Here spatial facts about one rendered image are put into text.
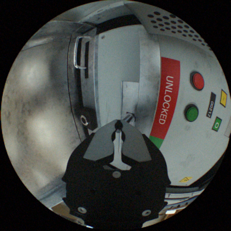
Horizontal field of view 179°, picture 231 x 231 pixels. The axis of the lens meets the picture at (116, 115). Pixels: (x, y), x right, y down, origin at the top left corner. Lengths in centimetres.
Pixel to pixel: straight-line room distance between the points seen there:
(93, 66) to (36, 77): 15
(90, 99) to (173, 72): 20
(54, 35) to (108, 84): 23
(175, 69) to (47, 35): 31
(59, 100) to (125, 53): 20
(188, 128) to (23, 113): 36
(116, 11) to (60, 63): 20
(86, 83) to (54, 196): 52
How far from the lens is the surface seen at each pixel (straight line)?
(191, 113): 16
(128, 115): 17
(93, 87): 21
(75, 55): 21
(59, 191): 47
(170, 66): 15
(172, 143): 20
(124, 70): 17
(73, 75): 26
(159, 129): 18
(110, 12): 24
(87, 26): 26
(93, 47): 22
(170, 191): 50
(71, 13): 33
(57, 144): 29
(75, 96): 26
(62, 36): 28
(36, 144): 27
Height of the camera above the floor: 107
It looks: 28 degrees down
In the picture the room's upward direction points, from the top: 107 degrees clockwise
